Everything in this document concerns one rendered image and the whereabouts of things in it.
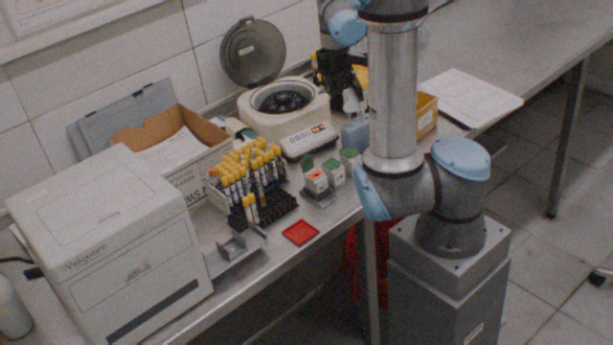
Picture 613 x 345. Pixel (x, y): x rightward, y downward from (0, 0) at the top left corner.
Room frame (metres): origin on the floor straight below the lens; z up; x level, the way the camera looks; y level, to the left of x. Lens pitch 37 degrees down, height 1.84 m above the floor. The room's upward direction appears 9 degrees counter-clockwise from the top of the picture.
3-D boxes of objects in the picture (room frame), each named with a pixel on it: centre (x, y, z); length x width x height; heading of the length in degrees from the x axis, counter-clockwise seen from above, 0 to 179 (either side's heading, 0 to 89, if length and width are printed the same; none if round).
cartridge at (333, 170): (1.21, -0.09, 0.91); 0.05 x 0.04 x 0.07; 35
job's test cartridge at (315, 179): (1.16, -0.04, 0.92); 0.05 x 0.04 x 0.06; 36
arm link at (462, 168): (0.87, -0.31, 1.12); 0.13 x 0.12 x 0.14; 97
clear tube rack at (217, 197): (1.23, 0.14, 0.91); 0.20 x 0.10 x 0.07; 125
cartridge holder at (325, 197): (1.16, -0.04, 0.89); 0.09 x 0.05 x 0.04; 36
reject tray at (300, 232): (1.03, 0.02, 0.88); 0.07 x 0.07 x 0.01; 35
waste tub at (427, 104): (1.42, -0.34, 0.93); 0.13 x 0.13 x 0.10; 40
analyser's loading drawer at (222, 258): (0.95, 0.20, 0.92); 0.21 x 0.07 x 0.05; 125
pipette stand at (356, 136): (1.34, -0.18, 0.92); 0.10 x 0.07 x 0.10; 117
